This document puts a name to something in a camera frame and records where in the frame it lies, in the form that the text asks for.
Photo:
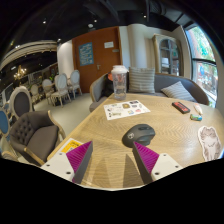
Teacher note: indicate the blue poster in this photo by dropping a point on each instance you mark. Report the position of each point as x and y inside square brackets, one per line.
[86, 54]

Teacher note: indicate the orange wooden door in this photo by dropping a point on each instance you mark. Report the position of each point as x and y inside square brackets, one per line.
[103, 61]

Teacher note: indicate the grey tufted armchair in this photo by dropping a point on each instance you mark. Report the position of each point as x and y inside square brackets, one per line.
[33, 133]

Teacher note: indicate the black bag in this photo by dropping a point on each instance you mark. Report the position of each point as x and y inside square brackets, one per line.
[108, 87]

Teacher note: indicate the white and pink tube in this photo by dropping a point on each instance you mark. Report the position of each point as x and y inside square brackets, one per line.
[198, 108]

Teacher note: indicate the black computer mouse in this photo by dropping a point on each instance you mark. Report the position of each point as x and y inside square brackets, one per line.
[140, 134]

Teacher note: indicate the grey sofa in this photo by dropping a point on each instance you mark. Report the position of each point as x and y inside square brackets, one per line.
[166, 81]

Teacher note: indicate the clear shaker bottle white lid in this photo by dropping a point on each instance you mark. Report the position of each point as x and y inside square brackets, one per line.
[119, 83]

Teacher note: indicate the chandelier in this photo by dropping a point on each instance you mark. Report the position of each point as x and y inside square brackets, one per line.
[19, 72]

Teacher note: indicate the group of white chairs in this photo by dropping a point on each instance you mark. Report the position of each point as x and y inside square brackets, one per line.
[61, 85]

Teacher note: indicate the striped grey cushion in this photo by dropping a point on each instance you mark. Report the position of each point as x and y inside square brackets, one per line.
[177, 91]

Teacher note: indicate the black and red box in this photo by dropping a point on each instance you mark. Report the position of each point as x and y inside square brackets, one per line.
[181, 107]

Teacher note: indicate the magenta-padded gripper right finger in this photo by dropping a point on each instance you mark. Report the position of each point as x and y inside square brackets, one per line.
[165, 165]

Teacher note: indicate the striped beige cushion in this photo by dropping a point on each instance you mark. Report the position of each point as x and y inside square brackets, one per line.
[142, 80]

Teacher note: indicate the white sticker sheet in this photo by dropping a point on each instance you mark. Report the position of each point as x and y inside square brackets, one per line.
[126, 110]

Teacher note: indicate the large window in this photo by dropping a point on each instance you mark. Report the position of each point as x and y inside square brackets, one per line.
[203, 66]

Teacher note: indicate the small white sign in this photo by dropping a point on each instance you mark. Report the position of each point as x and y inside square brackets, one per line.
[109, 44]

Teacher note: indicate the small green packet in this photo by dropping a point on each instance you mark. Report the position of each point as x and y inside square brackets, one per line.
[196, 117]

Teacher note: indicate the wooden glass-door cabinet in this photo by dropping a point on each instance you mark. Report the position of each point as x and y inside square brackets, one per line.
[168, 55]

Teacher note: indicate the yellow and white paper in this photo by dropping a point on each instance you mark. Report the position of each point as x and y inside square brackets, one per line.
[70, 146]

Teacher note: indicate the white-framed grey oval-back chair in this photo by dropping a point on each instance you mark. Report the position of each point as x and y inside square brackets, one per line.
[20, 101]

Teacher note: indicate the blue upholstered chair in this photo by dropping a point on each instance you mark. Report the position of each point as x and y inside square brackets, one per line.
[3, 123]

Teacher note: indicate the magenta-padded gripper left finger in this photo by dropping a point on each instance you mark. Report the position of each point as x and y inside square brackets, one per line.
[56, 164]

